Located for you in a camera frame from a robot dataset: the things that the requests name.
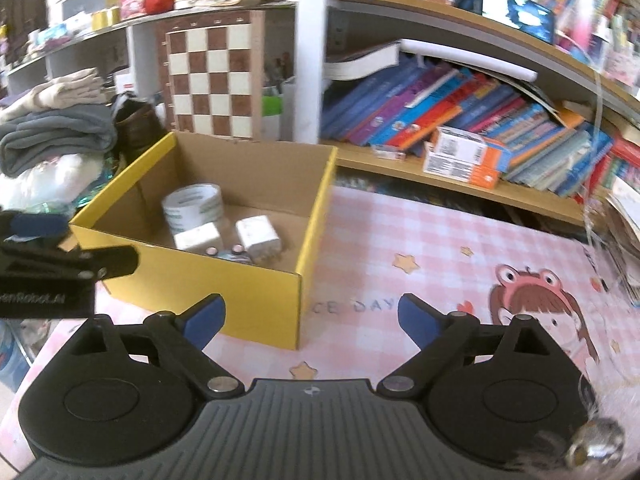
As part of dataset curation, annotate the white tape roll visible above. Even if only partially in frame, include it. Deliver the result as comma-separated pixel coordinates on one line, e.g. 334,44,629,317
162,183,224,234

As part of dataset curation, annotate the white foam block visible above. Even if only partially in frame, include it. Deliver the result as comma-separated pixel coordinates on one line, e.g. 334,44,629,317
174,222,224,255

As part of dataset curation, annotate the white plug charger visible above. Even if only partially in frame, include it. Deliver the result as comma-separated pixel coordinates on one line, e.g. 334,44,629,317
235,214,282,262

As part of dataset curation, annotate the blue toy car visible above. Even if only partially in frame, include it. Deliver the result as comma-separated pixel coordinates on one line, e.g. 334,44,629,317
205,244,253,266

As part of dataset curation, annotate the pink cartoon desk mat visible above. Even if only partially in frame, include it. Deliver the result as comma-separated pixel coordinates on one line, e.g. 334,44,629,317
0,185,640,470

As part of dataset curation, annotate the iridescent green wrapping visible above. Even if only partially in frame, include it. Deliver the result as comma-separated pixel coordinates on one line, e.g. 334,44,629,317
26,153,126,220

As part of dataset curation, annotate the grey folded cloth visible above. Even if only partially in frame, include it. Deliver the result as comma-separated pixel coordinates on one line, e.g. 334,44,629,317
1,104,117,178

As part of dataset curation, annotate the yellow cardboard box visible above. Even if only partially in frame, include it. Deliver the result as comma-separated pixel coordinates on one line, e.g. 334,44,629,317
72,132,337,350

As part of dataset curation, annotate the beige folded cloth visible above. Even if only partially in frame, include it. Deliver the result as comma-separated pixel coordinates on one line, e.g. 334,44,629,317
1,68,106,124

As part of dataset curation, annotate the lower orange white carton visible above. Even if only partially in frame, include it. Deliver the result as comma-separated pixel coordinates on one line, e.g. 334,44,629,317
423,144,499,190

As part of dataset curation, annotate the orange white carton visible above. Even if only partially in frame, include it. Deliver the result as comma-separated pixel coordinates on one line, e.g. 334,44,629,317
423,144,499,190
431,126,512,172

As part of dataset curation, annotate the upper orange white carton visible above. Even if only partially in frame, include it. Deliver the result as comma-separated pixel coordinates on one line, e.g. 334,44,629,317
431,126,512,172

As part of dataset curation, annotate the small red white box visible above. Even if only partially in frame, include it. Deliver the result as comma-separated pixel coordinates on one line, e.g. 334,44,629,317
371,144,406,162

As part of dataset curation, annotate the stack of papers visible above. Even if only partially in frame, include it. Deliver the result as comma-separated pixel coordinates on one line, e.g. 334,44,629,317
587,177,639,309

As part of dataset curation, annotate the row of leaning books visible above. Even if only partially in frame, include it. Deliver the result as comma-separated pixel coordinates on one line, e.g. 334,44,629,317
320,53,639,200

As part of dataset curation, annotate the brown chessboard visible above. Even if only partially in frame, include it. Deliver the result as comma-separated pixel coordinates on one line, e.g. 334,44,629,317
155,10,265,140

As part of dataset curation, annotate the wooden bookshelf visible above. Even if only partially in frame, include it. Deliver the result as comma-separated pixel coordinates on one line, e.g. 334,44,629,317
9,0,639,224

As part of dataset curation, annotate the blue picture tablet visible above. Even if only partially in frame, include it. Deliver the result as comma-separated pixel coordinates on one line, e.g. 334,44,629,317
480,0,555,44

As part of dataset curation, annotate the white cable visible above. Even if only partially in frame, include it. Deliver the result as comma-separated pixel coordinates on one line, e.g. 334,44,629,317
549,24,637,386

